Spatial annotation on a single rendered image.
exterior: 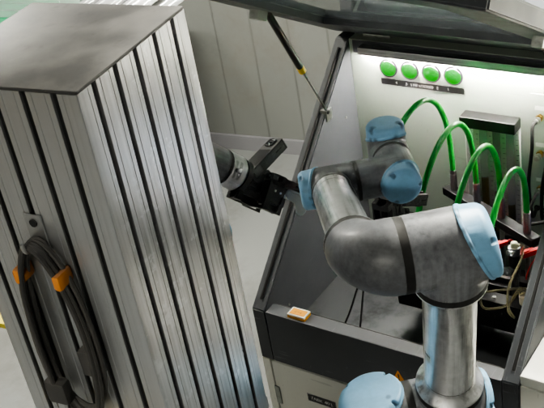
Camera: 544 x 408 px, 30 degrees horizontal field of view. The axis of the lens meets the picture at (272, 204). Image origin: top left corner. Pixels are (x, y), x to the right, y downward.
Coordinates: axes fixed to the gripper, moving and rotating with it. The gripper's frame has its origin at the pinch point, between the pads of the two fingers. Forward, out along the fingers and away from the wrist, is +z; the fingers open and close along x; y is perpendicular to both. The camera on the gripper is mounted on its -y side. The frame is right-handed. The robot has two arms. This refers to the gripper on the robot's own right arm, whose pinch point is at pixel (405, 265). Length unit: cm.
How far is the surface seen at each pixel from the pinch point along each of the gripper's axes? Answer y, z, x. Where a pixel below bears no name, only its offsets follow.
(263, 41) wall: -211, 61, -189
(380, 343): -3.5, 27.6, -10.8
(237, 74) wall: -208, 80, -207
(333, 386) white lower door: -3, 46, -26
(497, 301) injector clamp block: -24.5, 24.6, 9.3
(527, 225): -36.1, 9.9, 12.4
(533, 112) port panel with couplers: -57, -8, 6
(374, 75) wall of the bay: -57, -13, -37
